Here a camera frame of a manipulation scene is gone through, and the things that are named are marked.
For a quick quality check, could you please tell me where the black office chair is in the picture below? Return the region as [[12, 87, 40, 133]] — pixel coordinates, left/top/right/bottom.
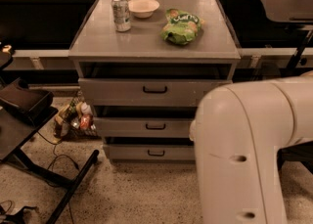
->
[[277, 142, 313, 174]]

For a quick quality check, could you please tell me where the wire basket of groceries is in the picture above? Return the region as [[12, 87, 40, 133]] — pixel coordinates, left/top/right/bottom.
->
[[54, 97, 98, 140]]

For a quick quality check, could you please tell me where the grey middle drawer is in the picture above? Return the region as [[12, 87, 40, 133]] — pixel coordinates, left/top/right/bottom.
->
[[94, 106, 196, 138]]

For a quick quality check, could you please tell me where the black tray bin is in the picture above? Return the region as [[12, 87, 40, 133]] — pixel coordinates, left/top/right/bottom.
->
[[0, 78, 53, 124]]

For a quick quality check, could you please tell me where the green chip bag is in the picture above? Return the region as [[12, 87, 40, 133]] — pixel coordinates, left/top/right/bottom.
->
[[160, 9, 203, 46]]

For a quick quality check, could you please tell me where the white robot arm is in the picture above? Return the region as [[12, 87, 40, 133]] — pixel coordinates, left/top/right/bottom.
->
[[190, 75, 313, 224]]

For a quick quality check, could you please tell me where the black side table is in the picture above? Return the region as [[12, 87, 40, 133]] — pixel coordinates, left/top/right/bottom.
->
[[0, 46, 101, 224]]

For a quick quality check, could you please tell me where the grey drawer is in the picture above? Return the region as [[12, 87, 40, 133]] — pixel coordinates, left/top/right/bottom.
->
[[94, 106, 196, 138], [103, 137, 195, 161], [79, 62, 232, 107]]

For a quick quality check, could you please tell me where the grey top drawer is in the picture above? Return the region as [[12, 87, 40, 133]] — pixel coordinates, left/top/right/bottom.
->
[[79, 62, 232, 107]]

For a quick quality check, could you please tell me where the silver soda can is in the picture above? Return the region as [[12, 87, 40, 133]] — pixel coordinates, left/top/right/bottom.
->
[[112, 0, 131, 32]]

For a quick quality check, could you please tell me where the white bowl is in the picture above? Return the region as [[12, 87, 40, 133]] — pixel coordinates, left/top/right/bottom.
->
[[128, 0, 159, 19]]

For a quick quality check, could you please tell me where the grey bottom drawer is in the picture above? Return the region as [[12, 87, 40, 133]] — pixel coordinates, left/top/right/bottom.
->
[[103, 137, 195, 161]]

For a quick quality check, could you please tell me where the black floor cable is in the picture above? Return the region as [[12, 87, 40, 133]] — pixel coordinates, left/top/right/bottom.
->
[[35, 131, 80, 224]]

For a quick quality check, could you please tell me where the grey drawer cabinet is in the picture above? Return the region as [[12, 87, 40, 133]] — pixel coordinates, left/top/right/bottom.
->
[[68, 0, 242, 162]]

